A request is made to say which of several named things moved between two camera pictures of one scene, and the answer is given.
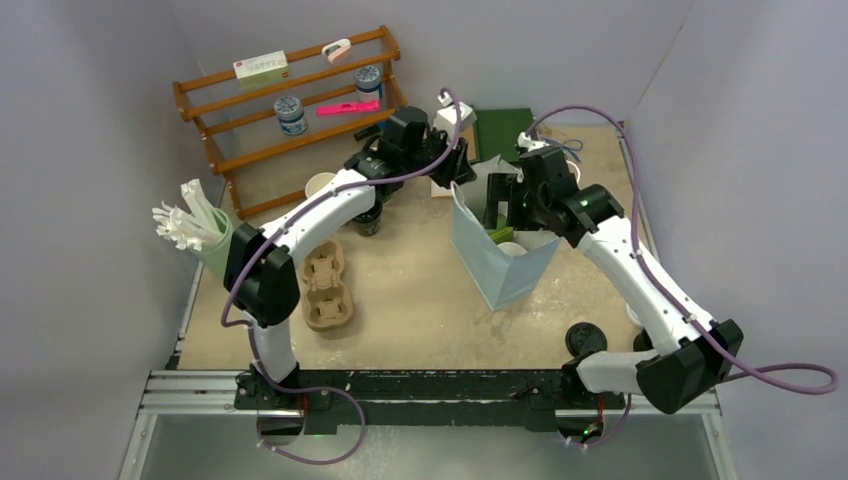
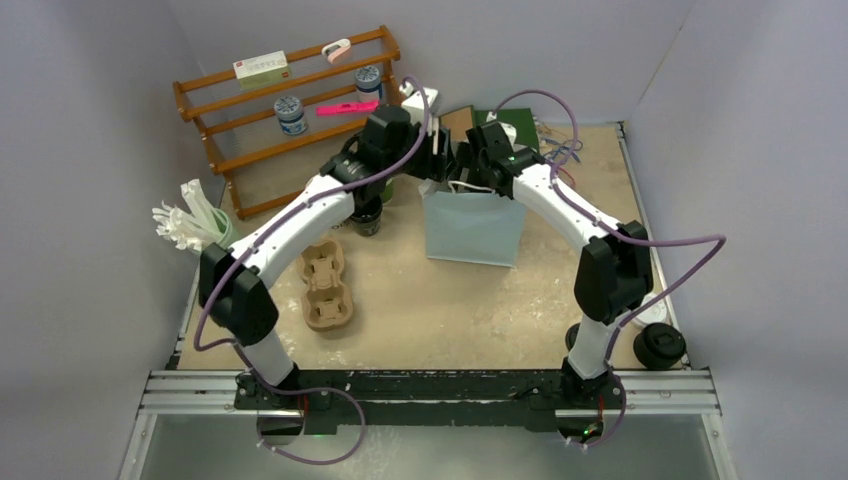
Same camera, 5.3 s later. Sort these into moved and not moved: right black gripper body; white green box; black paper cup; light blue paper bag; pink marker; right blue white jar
Moved: light blue paper bag; right black gripper body
Not moved: black paper cup; pink marker; right blue white jar; white green box
